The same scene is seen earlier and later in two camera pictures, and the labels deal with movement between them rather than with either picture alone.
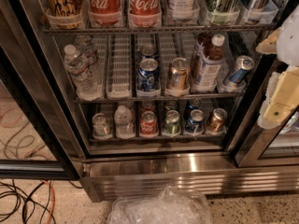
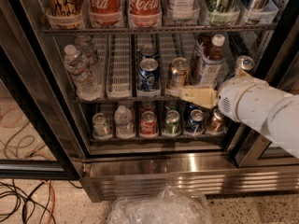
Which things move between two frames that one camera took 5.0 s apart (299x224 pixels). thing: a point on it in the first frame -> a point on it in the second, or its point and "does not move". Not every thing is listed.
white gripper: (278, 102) -> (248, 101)
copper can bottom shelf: (217, 119) does not move
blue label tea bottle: (208, 66) does not move
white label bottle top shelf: (182, 2) does not move
